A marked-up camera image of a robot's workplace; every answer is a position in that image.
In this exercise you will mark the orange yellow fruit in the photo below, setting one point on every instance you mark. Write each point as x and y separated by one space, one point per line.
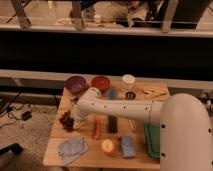
108 147

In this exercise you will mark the metal cup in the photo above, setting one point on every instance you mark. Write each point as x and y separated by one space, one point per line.
130 95

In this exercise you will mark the black remote control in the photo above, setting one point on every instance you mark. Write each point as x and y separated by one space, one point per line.
112 124

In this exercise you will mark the black power adapter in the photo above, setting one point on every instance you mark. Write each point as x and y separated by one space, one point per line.
26 115

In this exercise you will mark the red bowl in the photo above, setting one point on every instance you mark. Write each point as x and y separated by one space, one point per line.
101 82

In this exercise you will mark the purple bowl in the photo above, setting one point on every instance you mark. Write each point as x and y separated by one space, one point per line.
75 84

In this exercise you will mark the white lidded cup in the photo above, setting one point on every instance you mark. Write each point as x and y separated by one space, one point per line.
128 81

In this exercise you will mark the green plastic tray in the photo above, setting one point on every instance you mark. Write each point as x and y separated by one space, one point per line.
152 136

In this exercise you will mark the wooden utensil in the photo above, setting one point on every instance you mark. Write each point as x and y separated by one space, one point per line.
151 93

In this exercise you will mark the blue sponge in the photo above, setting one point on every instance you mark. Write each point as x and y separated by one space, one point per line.
127 146

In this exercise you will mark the wooden table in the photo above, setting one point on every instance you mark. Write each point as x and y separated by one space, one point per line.
95 157

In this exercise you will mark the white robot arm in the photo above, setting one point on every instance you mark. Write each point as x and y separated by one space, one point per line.
186 136

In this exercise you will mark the blue cloth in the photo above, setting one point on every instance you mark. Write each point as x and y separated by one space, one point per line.
72 149

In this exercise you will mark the dark red grape bunch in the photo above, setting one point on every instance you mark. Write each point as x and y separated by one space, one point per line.
67 121

